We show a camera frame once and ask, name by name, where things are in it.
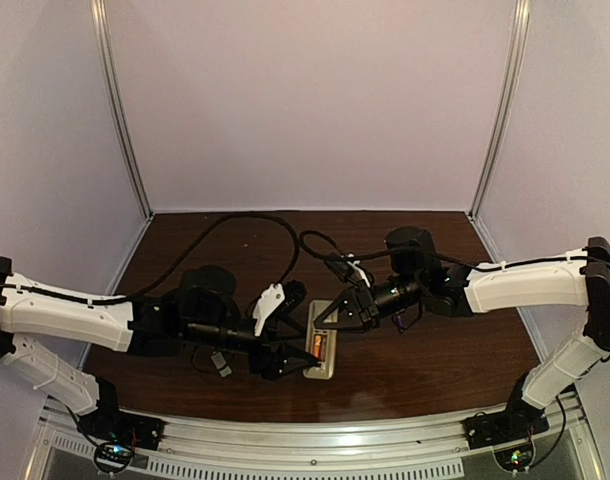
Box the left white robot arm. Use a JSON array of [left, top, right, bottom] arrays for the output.
[[0, 257, 320, 419]]

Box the aluminium frame post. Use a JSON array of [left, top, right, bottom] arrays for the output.
[[467, 0, 531, 221], [89, 0, 152, 220]]

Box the left black cable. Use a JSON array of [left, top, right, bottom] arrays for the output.
[[0, 213, 302, 306]]

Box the black cable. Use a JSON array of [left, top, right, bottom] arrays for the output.
[[300, 229, 610, 281], [0, 213, 302, 306]]

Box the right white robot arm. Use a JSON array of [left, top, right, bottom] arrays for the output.
[[314, 229, 610, 420]]

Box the right aluminium frame post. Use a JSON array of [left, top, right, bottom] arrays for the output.
[[467, 0, 531, 221]]

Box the grey battery cover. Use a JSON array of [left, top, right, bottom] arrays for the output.
[[211, 352, 232, 378]]

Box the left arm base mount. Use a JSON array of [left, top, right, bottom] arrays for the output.
[[72, 411, 165, 476]]

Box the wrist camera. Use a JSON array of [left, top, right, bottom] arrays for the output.
[[252, 280, 307, 337], [326, 254, 373, 287]]

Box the orange AAA battery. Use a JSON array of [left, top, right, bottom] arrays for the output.
[[312, 335, 326, 361]]

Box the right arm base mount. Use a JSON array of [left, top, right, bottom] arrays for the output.
[[462, 410, 549, 474]]

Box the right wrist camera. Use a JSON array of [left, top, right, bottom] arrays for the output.
[[326, 254, 373, 287]]

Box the right black cable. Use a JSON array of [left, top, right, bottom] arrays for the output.
[[300, 229, 610, 281]]

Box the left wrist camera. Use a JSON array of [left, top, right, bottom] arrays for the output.
[[252, 280, 307, 337]]

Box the left aluminium frame post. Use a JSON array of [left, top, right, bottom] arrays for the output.
[[89, 0, 152, 220]]

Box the white remote control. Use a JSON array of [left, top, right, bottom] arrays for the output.
[[303, 300, 337, 380]]

